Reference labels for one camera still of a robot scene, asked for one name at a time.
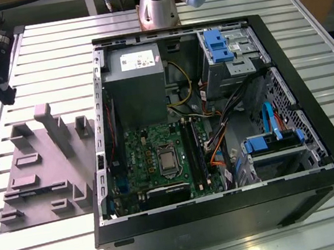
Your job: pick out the black RAM slot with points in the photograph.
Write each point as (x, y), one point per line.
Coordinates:
(186, 147)

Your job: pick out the installed dark RAM stick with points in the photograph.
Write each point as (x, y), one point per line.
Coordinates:
(197, 152)

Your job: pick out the grey plastic parts rack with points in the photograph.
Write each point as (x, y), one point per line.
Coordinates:
(54, 167)

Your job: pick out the grey power supply unit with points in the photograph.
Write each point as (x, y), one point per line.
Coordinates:
(134, 98)

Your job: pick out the green motherboard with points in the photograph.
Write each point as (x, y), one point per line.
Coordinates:
(138, 142)

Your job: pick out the CPU socket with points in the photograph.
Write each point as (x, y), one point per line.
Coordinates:
(164, 146)

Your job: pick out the silver CPU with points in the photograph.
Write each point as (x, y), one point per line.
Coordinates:
(166, 161)

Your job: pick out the black graphics card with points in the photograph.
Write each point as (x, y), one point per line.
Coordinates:
(165, 194)

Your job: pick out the blue plastic drive latch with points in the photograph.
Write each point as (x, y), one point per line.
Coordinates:
(216, 45)

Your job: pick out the metal drive cage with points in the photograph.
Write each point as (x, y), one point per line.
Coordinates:
(240, 68)

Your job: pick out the black open PC case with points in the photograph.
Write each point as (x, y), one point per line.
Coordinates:
(201, 226)

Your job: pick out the metal disk bay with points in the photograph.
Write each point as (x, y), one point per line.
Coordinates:
(278, 154)

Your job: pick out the hard disk in blue carrier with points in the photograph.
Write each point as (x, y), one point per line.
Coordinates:
(282, 142)

